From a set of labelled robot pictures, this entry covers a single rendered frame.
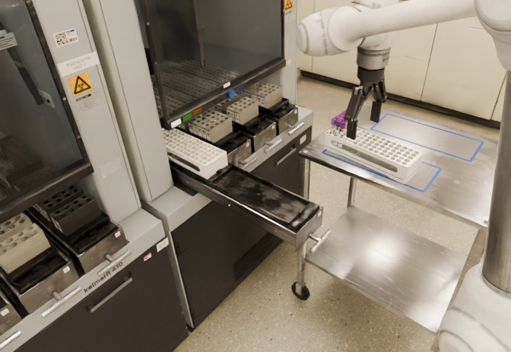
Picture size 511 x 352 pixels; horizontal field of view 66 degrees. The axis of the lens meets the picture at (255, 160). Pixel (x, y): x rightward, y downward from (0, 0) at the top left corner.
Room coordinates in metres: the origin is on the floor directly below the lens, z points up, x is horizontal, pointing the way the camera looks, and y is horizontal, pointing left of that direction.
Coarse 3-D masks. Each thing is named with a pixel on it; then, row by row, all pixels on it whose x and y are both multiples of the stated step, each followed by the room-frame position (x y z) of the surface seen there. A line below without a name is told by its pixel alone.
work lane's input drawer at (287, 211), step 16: (176, 176) 1.05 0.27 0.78; (192, 176) 1.01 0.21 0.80; (224, 176) 1.00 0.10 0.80; (240, 176) 0.99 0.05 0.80; (256, 176) 0.97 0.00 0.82; (208, 192) 0.95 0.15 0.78; (224, 192) 0.91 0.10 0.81; (240, 192) 0.91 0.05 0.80; (256, 192) 0.91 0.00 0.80; (272, 192) 0.91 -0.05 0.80; (288, 192) 0.89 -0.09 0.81; (240, 208) 0.86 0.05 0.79; (256, 208) 0.83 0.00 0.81; (272, 208) 0.84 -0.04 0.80; (288, 208) 0.83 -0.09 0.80; (304, 208) 0.81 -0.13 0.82; (320, 208) 0.82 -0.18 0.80; (256, 224) 0.82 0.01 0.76; (272, 224) 0.78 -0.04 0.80; (288, 224) 0.76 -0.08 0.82; (304, 224) 0.76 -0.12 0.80; (320, 224) 0.82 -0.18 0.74; (288, 240) 0.74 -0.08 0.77; (304, 240) 0.76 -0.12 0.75; (320, 240) 0.75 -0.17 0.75
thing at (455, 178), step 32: (384, 128) 1.21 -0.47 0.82; (416, 128) 1.19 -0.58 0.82; (448, 128) 1.18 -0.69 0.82; (320, 160) 1.04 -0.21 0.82; (352, 160) 1.02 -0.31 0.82; (448, 160) 0.99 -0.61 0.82; (480, 160) 0.98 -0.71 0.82; (352, 192) 1.39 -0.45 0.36; (416, 192) 0.85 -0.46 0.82; (448, 192) 0.84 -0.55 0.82; (480, 192) 0.83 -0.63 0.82; (352, 224) 1.27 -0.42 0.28; (384, 224) 1.25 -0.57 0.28; (480, 224) 0.71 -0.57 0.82; (320, 256) 1.09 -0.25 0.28; (352, 256) 1.08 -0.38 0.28; (384, 256) 1.07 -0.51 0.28; (416, 256) 1.06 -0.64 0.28; (448, 256) 1.05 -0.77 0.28; (480, 256) 1.02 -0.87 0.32; (384, 288) 0.92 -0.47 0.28; (416, 288) 0.91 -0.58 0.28; (448, 288) 0.90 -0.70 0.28; (416, 320) 0.78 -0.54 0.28
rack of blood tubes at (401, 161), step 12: (360, 132) 1.09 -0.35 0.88; (324, 144) 1.11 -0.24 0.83; (348, 144) 1.03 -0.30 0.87; (360, 144) 1.03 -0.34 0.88; (372, 144) 1.02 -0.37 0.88; (384, 144) 1.03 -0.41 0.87; (396, 144) 1.01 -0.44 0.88; (348, 156) 1.03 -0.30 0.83; (360, 156) 1.04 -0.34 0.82; (372, 156) 0.97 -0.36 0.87; (384, 156) 0.96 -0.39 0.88; (396, 156) 0.96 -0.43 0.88; (408, 156) 0.95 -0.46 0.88; (420, 156) 0.94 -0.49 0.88; (372, 168) 0.97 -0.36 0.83; (384, 168) 0.94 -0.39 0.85; (396, 168) 0.96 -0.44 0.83; (408, 168) 0.89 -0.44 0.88; (396, 180) 0.91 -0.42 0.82
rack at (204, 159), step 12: (168, 132) 1.20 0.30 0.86; (180, 132) 1.19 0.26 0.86; (168, 144) 1.11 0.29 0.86; (180, 144) 1.11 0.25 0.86; (192, 144) 1.12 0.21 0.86; (204, 144) 1.11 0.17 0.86; (168, 156) 1.10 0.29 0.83; (180, 156) 1.05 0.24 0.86; (192, 156) 1.04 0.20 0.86; (204, 156) 1.03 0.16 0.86; (216, 156) 1.03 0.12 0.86; (192, 168) 1.02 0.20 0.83; (204, 168) 0.98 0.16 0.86; (216, 168) 1.00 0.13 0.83
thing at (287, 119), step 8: (288, 104) 1.44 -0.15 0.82; (264, 112) 1.40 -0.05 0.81; (280, 112) 1.38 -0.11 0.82; (288, 112) 1.39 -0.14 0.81; (296, 112) 1.42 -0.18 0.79; (280, 120) 1.34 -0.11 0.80; (288, 120) 1.38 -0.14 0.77; (296, 120) 1.42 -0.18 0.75; (280, 128) 1.34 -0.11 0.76; (296, 128) 1.35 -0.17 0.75
